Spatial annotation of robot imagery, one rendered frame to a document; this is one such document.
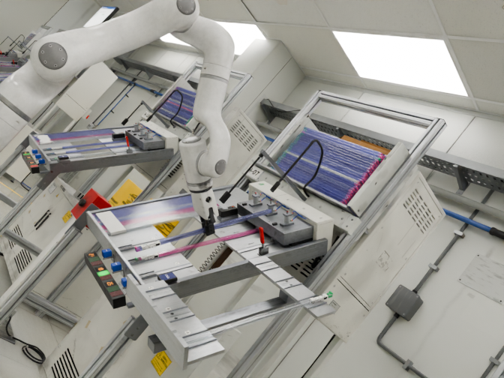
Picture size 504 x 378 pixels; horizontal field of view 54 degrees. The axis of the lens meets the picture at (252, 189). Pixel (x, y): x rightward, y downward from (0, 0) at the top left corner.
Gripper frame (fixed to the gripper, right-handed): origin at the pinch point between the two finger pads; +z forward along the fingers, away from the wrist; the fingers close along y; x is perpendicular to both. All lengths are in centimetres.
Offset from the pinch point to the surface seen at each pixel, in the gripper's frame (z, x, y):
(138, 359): 47, 32, 10
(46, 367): 66, 62, 54
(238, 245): 14.3, -12.0, 4.4
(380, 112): -12, -96, 17
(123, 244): 8.4, 23.3, 26.1
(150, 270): 8.7, 21.7, 3.2
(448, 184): 84, -215, 73
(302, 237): 15.3, -33.6, -6.0
